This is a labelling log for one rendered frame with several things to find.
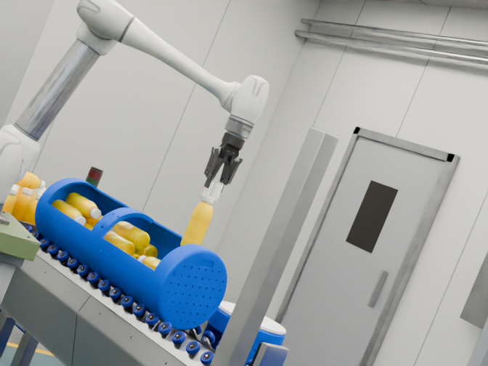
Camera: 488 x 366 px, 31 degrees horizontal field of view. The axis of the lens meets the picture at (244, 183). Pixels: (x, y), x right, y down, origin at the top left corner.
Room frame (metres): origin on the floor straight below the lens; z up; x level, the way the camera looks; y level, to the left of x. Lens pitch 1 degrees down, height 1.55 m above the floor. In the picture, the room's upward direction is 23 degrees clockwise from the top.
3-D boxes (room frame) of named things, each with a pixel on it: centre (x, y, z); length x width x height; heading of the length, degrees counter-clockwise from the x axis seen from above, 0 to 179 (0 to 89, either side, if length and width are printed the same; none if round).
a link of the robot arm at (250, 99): (2.98, 0.09, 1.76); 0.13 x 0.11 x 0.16; 7
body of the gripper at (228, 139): (2.96, 0.09, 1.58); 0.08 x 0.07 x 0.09; 134
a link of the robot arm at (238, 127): (2.96, 0.09, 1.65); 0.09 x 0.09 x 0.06
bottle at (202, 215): (2.96, 0.09, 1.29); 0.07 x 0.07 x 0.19
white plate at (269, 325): (3.22, -0.22, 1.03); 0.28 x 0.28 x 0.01
